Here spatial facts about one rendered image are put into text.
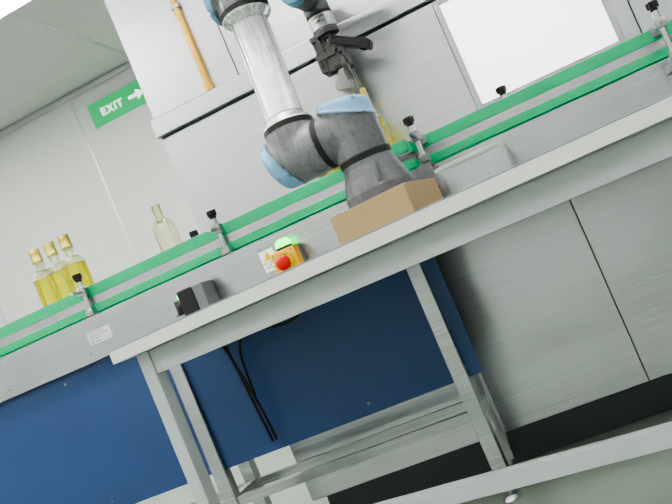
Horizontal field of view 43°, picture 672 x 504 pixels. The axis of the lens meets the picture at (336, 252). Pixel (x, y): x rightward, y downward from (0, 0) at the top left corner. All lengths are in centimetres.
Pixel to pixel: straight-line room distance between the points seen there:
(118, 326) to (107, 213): 378
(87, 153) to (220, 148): 371
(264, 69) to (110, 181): 441
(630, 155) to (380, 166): 49
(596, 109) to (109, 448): 165
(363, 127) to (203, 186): 103
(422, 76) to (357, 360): 83
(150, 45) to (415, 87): 87
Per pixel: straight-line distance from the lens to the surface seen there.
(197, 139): 272
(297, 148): 182
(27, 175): 661
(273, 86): 189
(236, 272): 235
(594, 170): 163
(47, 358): 266
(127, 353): 213
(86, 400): 264
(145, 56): 283
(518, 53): 249
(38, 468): 278
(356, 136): 177
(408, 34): 253
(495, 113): 231
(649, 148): 161
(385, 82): 252
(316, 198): 229
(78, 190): 638
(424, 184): 179
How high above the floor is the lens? 65
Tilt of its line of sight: 3 degrees up
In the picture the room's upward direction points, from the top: 23 degrees counter-clockwise
